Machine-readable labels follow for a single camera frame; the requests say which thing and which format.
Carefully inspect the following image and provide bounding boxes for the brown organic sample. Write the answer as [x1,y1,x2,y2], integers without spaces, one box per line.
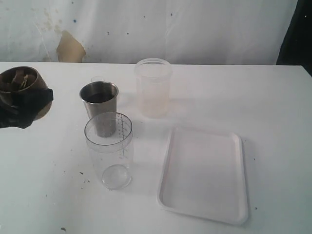
[0,69,37,92]

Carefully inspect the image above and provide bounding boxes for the wooden cup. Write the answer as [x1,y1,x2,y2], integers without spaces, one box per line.
[0,66,52,121]

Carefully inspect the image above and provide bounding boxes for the stainless steel cup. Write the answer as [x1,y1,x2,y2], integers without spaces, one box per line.
[79,81,119,137]

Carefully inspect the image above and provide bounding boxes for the clear shaker strainer lid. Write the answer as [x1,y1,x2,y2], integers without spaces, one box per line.
[91,76,105,84]

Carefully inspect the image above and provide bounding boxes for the clear plastic shaker cup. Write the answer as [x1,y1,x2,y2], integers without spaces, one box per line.
[84,112,134,190]

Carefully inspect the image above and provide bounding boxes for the translucent plastic container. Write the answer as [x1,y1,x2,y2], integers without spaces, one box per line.
[134,58,173,118]

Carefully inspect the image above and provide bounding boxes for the white rectangular tray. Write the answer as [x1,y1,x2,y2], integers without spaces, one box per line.
[157,126,249,225]

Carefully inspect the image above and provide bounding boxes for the dark curtain at right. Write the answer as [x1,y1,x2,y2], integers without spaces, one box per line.
[276,0,312,74]

